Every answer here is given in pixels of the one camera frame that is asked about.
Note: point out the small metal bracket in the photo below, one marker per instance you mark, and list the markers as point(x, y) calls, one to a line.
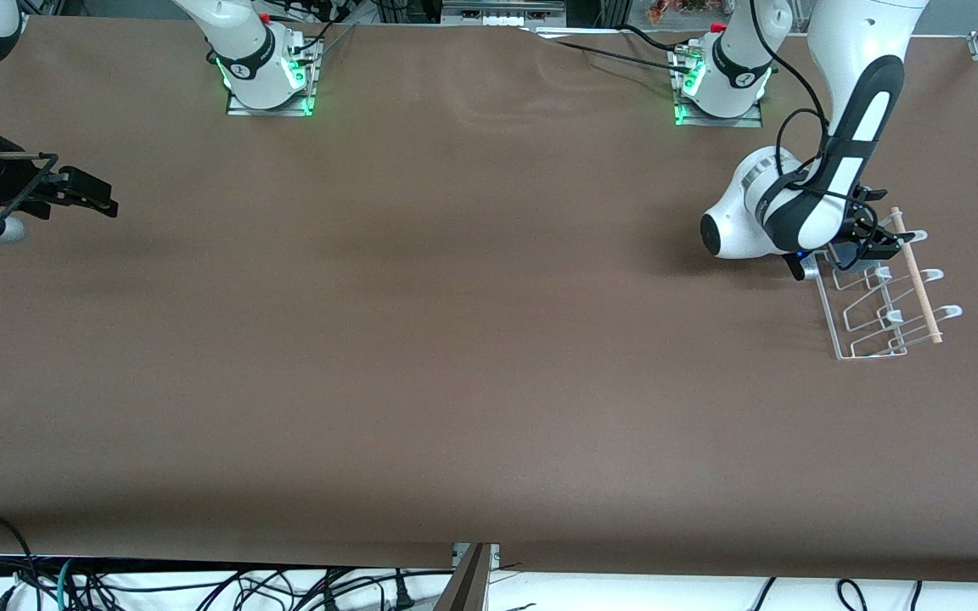
point(496, 553)

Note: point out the right white Franka arm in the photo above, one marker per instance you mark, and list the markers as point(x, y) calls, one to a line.
point(243, 51)

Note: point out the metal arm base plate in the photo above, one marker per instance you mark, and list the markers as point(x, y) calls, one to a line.
point(272, 111)
point(718, 122)

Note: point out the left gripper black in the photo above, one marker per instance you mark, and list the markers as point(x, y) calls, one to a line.
point(865, 235)

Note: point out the brown wooden post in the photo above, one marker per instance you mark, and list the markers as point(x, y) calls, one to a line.
point(468, 585)

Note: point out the left white Franka arm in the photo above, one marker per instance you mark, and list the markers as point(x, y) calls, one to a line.
point(735, 229)

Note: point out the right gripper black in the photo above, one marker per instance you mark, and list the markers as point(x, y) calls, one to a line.
point(7, 182)

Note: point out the orange red clutter item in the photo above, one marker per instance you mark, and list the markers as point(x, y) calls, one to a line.
point(676, 8)

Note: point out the white power strip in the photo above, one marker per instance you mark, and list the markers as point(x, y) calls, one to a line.
point(502, 13)

